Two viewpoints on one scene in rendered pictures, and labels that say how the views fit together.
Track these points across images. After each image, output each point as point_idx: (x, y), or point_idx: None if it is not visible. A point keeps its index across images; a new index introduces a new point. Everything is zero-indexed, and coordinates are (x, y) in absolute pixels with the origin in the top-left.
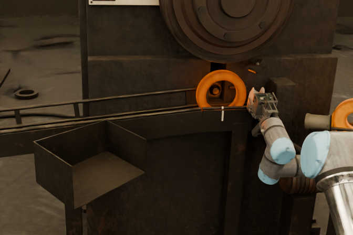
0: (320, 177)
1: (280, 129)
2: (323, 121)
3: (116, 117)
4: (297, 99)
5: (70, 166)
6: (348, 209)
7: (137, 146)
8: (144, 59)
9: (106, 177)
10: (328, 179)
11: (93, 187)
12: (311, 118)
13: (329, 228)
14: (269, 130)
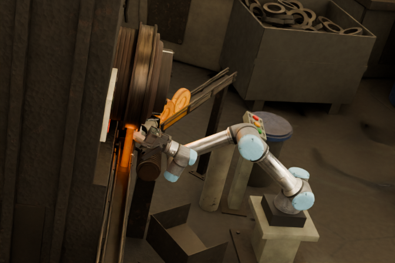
0: (262, 156)
1: (183, 145)
2: (154, 124)
3: (125, 211)
4: None
5: (227, 242)
6: (275, 161)
7: (182, 212)
8: (110, 156)
9: (187, 243)
10: (265, 155)
11: (197, 251)
12: (149, 127)
13: None
14: (180, 150)
